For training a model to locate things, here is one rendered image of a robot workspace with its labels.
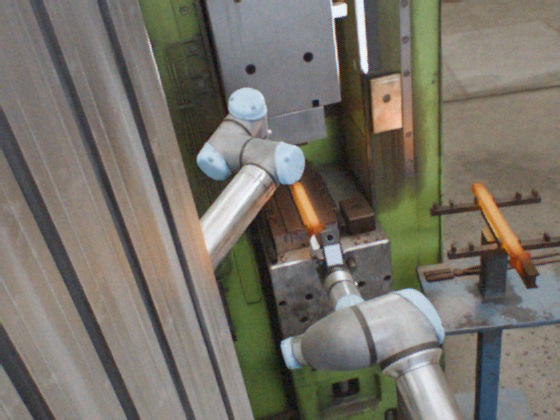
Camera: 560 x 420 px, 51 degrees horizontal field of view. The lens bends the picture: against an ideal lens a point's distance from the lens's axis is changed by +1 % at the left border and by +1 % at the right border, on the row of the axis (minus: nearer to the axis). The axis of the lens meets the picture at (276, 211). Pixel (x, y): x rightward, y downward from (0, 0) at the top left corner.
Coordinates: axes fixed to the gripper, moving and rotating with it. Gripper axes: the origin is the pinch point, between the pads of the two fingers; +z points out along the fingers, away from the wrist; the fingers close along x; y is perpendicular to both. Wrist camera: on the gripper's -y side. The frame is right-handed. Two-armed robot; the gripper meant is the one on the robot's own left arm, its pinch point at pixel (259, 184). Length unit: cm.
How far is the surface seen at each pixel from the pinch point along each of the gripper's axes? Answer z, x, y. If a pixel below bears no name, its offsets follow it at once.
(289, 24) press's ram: -24.9, 15.9, -27.6
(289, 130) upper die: 0.1, 11.8, -14.9
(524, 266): 8, 58, 36
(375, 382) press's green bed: 96, 29, 35
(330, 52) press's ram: -16.7, 25.3, -23.5
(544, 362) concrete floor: 121, 102, 38
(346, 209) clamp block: 32.7, 26.4, -4.9
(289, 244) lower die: 33.6, 6.2, 2.1
